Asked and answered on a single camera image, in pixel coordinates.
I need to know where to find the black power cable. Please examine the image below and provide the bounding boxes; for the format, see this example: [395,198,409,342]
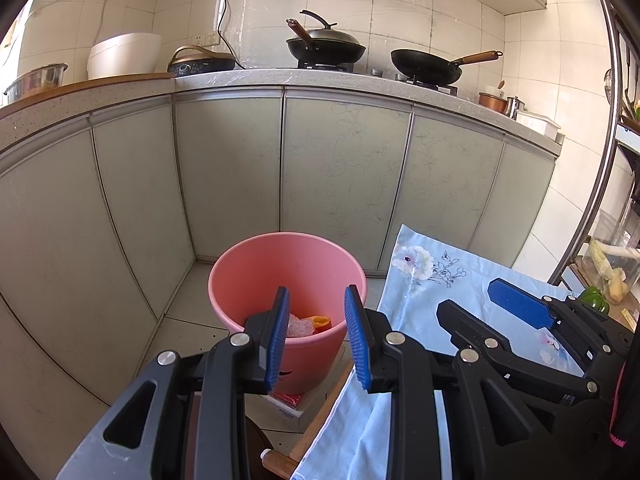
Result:
[216,0,247,70]

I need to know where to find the white plastic box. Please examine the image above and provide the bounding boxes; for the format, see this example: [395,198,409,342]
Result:
[515,110,562,142]

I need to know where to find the pink plastic bucket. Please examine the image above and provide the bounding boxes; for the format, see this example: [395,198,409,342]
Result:
[208,231,368,396]

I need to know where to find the black induction cooker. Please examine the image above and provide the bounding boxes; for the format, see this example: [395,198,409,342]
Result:
[167,44,237,77]

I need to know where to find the light blue floral tablecloth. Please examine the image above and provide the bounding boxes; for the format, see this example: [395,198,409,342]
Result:
[290,223,588,480]

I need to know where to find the white cardboard box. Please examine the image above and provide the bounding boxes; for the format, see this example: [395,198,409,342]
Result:
[260,345,353,433]

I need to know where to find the grey kitchen cabinets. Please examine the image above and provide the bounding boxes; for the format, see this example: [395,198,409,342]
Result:
[0,67,563,411]

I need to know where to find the pale yellow potato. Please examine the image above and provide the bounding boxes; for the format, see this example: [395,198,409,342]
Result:
[607,267,630,303]

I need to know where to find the white rice cooker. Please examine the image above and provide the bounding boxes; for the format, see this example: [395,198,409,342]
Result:
[87,32,162,81]

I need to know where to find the gas stove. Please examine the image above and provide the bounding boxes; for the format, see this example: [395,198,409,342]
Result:
[295,59,460,97]

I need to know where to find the metal shelf rack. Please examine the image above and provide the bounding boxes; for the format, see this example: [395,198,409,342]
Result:
[547,0,640,291]

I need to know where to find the wooden handle tool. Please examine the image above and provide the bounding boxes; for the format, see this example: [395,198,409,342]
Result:
[260,447,298,480]

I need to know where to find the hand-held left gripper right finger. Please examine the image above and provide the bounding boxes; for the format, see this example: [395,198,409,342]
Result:
[344,284,568,480]

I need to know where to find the steel basin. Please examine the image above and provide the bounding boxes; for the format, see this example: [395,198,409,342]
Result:
[4,62,68,103]

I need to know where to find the black wok with lid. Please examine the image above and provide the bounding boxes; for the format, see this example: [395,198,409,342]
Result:
[286,10,367,63]

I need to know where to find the white leek stalk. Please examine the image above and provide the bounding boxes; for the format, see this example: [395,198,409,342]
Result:
[592,242,640,261]

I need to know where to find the clear plastic container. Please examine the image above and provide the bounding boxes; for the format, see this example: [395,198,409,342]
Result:
[587,207,640,306]

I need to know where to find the green bell pepper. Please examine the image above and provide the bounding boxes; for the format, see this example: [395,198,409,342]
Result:
[577,285,611,317]

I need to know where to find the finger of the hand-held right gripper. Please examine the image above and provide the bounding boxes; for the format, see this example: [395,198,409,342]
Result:
[486,276,636,376]
[436,299,601,401]

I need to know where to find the black wok, wooden handle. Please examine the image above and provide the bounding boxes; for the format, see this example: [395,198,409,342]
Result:
[390,48,503,87]

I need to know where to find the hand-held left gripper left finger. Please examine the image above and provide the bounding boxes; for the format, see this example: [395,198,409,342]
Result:
[55,286,291,480]

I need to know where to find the plastic wrapper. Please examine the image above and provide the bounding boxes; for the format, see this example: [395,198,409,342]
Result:
[286,312,317,338]

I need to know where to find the brown cardboard sheet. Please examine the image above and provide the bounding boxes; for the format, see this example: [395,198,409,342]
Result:
[567,255,640,333]

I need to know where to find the pale corn cob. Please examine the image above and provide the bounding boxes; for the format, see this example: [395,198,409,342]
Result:
[589,240,613,281]

